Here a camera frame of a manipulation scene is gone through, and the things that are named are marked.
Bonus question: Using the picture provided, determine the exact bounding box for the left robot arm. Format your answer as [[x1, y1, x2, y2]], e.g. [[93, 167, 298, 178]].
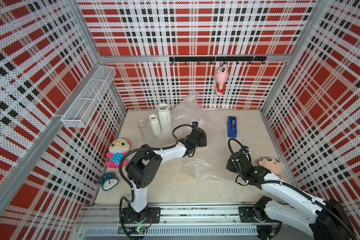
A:
[[119, 122, 207, 214]]

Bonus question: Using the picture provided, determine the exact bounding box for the doll head plush toy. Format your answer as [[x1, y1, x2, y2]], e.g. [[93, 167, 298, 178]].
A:
[[259, 158, 286, 176]]

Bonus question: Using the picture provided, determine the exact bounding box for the pink hanging plush toy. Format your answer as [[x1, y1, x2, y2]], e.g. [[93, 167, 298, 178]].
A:
[[215, 64, 229, 97]]

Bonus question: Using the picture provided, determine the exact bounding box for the crumpled bubble wrap pile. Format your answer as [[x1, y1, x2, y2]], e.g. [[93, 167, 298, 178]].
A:
[[171, 92, 205, 122]]

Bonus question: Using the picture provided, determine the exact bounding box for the teal alarm clock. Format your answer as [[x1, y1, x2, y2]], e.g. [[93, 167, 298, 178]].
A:
[[98, 172, 119, 191]]

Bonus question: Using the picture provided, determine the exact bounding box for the metal base rail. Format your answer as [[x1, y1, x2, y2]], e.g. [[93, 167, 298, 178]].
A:
[[78, 202, 325, 240]]

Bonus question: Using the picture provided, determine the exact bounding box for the blue box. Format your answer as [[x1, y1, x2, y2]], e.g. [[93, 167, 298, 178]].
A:
[[227, 116, 238, 138]]

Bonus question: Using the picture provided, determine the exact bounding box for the black hook rail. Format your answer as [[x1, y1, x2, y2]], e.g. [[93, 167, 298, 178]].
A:
[[169, 56, 267, 63]]

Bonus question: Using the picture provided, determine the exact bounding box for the tall white ribbed vase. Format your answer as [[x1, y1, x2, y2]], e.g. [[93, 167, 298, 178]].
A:
[[158, 103, 173, 134]]

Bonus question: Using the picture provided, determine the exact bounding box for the owl plush toy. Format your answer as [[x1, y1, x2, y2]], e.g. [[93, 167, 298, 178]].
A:
[[106, 138, 131, 169]]

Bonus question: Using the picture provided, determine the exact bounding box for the short white ribbed vase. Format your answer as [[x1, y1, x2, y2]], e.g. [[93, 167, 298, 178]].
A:
[[149, 114, 162, 136]]

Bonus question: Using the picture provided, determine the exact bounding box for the clear glass vase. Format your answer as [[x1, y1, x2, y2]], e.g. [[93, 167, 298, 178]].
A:
[[138, 120, 156, 145]]

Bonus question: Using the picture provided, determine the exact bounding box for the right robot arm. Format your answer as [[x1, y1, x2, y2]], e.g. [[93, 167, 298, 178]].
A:
[[227, 150, 356, 240]]

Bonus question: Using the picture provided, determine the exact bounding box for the clear wall shelf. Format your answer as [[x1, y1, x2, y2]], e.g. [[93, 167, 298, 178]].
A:
[[62, 66, 116, 128]]

